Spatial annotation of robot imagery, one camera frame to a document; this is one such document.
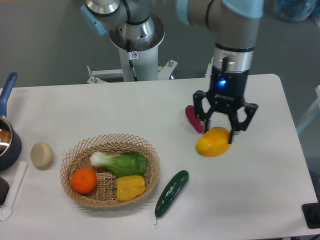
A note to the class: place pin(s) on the white metal frame right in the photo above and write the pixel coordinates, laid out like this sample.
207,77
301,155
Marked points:
310,113

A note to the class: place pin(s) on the dark green cucumber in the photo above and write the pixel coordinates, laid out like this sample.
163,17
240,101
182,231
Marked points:
170,193

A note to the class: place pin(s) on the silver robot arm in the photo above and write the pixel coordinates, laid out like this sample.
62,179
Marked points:
137,33

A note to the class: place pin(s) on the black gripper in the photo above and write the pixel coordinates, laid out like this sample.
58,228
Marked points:
227,88

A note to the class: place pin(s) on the yellow bell pepper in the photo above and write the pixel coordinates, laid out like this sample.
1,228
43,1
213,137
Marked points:
129,187

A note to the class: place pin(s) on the beige round bun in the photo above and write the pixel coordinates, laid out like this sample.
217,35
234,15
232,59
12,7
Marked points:
42,155

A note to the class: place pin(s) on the dark blue saucepan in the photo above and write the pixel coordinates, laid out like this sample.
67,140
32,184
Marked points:
10,141

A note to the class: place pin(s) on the black device at edge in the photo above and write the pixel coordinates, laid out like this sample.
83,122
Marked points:
311,212

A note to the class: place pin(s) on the orange tangerine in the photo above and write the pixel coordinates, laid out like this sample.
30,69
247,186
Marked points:
84,180

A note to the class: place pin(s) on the purple sweet potato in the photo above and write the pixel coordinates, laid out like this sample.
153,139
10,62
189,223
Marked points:
193,120

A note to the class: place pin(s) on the green bok choy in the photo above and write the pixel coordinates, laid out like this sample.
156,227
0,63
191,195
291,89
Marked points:
121,165

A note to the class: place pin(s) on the woven wicker basket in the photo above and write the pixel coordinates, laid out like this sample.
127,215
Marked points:
105,193

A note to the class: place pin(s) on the dark round object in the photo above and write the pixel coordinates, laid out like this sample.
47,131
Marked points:
4,189

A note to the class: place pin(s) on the blue plastic bag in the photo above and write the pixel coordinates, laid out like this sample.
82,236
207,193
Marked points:
294,11

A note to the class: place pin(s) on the yellow mango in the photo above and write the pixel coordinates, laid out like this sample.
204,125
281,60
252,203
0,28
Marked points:
214,142

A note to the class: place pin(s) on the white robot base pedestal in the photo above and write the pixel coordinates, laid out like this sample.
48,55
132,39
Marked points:
136,66

